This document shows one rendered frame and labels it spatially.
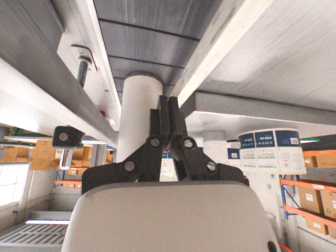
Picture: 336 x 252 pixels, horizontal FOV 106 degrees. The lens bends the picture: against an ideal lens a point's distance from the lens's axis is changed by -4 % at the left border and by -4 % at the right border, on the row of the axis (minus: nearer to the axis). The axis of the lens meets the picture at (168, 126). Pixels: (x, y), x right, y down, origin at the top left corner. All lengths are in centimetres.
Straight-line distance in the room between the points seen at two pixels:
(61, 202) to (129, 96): 967
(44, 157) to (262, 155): 222
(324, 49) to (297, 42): 5
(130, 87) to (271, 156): 48
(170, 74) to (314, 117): 48
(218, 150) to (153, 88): 38
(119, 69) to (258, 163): 50
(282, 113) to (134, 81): 40
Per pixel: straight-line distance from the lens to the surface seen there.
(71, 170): 850
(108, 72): 19
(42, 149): 230
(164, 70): 17
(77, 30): 22
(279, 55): 27
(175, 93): 16
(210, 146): 50
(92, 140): 20
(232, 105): 35
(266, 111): 42
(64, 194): 964
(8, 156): 486
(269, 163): 54
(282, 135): 56
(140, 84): 16
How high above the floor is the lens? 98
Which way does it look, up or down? 14 degrees down
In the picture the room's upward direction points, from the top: 179 degrees counter-clockwise
